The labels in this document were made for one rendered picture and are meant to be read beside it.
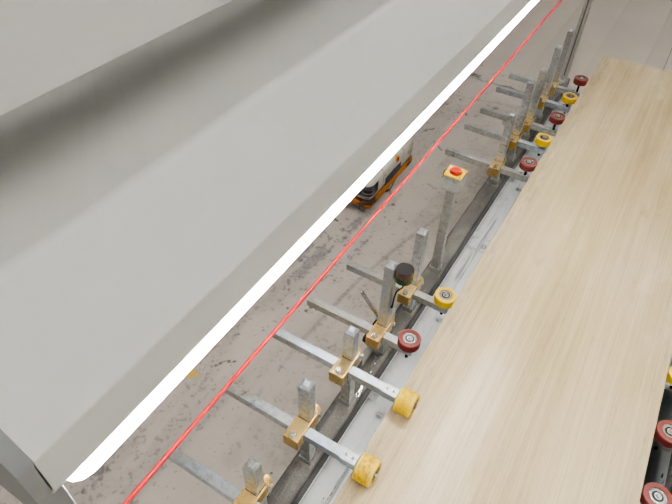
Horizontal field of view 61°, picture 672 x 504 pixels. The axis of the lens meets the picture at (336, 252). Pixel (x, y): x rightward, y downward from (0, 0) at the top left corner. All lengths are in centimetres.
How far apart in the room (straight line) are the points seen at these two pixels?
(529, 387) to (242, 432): 141
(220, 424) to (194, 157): 270
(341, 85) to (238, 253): 9
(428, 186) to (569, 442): 255
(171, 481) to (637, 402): 189
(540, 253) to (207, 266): 227
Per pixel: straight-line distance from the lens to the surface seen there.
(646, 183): 301
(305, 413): 169
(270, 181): 20
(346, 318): 207
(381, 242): 362
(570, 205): 271
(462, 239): 268
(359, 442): 209
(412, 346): 197
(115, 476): 285
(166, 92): 21
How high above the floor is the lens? 248
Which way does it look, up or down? 45 degrees down
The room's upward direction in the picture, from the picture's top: 2 degrees clockwise
